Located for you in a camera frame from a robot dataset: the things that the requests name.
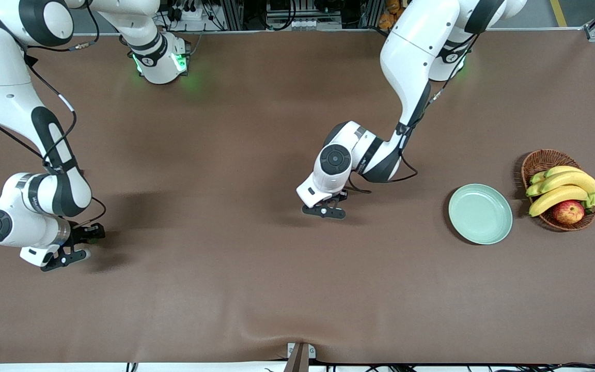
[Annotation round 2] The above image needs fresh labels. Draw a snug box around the light green round plate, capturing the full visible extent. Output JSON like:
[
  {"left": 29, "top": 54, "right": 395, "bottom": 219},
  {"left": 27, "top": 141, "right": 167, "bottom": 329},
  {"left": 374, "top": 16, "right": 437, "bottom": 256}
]
[{"left": 448, "top": 183, "right": 513, "bottom": 245}]

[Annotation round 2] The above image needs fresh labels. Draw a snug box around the brown table cover mat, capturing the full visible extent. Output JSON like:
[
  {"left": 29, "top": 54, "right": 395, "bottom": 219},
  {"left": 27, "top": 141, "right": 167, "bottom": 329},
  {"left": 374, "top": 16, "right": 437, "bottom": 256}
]
[{"left": 0, "top": 28, "right": 595, "bottom": 365}]

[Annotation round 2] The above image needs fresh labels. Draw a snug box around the white terminal block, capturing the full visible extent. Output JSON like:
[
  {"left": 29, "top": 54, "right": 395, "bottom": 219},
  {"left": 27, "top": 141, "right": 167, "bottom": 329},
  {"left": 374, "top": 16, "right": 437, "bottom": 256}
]
[{"left": 291, "top": 19, "right": 342, "bottom": 30}]

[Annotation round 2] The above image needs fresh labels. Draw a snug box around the bag of orange buns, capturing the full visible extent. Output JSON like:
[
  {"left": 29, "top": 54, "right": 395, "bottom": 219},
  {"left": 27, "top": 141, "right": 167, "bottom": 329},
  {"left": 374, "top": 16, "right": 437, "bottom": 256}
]
[{"left": 379, "top": 0, "right": 406, "bottom": 29}]

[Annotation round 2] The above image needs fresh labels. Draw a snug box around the brown wicker basket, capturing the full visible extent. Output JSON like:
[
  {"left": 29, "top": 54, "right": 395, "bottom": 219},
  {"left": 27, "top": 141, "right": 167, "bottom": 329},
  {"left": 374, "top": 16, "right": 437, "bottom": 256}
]
[{"left": 521, "top": 149, "right": 595, "bottom": 232}]

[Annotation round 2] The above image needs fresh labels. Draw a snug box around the yellow banana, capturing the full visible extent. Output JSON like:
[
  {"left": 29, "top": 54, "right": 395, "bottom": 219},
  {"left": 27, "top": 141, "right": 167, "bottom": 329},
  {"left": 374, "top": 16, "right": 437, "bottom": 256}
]
[
  {"left": 530, "top": 165, "right": 585, "bottom": 185},
  {"left": 528, "top": 185, "right": 590, "bottom": 218},
  {"left": 526, "top": 170, "right": 595, "bottom": 197}
]

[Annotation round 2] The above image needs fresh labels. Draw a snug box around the white power strip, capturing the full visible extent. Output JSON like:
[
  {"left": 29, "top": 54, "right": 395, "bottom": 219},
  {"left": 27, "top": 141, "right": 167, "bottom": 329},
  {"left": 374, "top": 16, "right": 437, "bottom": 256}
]
[{"left": 166, "top": 4, "right": 205, "bottom": 22}]

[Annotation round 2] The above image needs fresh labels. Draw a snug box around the red apple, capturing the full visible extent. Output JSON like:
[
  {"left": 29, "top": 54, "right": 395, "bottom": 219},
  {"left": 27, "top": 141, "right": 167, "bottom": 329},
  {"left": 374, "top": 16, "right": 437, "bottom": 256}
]
[{"left": 552, "top": 200, "right": 585, "bottom": 225}]

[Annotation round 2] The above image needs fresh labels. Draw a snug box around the metal clamp bracket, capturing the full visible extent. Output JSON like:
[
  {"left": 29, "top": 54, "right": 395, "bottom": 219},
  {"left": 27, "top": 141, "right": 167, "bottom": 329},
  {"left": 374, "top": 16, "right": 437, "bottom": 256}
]
[{"left": 283, "top": 342, "right": 317, "bottom": 372}]

